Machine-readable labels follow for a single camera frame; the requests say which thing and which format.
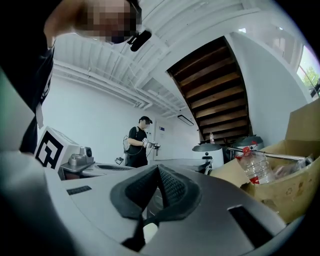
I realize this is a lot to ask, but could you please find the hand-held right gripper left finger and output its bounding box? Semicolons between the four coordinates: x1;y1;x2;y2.
0;149;166;256

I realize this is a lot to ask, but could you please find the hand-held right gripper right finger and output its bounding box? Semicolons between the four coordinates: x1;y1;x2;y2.
142;164;288;256

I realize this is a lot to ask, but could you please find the person's head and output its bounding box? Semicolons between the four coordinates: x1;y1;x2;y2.
43;0;143;46

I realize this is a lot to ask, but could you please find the cylindrical appliance with dark lid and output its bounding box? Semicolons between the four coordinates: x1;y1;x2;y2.
191;143;225;174

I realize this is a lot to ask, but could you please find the dark metal barrel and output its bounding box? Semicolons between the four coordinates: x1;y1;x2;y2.
231;134;265;152

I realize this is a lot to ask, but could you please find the black head-worn camera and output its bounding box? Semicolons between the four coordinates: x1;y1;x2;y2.
126;29;153;53

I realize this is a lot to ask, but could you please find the thin metal rod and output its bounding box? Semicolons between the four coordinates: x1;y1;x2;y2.
226;146;308;161

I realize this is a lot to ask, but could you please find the clear plastic bag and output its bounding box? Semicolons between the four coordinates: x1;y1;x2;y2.
272;154;315;177

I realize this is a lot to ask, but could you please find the black linear ceiling light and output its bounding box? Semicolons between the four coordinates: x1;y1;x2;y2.
176;114;195;127

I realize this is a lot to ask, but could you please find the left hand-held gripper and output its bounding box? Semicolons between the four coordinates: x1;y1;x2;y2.
34;125;137;182

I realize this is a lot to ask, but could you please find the clear plastic bottle red cap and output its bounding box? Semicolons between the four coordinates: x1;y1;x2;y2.
234;145;276;186

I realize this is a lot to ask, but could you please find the large open cardboard box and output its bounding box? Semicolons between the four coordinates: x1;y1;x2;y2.
209;98;320;225

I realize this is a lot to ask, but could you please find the wooden staircase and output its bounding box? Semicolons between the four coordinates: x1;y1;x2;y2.
166;35;254;146

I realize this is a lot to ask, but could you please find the bright window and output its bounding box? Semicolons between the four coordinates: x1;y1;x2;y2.
296;44;320;99

